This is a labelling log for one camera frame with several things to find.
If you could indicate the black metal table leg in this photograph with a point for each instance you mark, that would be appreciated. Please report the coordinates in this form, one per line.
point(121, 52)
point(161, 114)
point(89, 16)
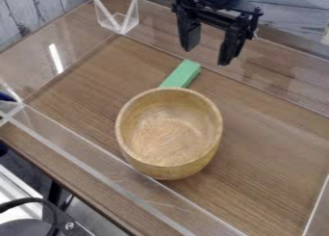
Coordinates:
point(54, 193)

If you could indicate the clear acrylic tray wall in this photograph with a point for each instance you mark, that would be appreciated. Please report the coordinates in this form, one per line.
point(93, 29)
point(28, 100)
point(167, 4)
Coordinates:
point(64, 130)

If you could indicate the green rectangular block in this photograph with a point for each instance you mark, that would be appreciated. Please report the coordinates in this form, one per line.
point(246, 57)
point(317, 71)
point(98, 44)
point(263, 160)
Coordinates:
point(182, 75)

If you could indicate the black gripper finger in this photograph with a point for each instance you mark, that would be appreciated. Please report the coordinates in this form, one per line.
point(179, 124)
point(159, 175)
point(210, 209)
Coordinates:
point(231, 44)
point(189, 28)

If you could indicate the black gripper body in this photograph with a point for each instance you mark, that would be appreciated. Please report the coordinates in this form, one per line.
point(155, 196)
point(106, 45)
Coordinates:
point(222, 13)

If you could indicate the black metal base plate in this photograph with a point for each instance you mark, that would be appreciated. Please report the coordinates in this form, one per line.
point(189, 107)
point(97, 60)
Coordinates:
point(66, 226)

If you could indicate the brown wooden bowl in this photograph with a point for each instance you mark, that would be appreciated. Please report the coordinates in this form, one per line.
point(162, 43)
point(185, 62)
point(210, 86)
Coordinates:
point(167, 132)

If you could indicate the clear acrylic corner bracket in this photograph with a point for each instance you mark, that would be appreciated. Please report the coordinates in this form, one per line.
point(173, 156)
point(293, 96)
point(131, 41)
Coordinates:
point(117, 22)

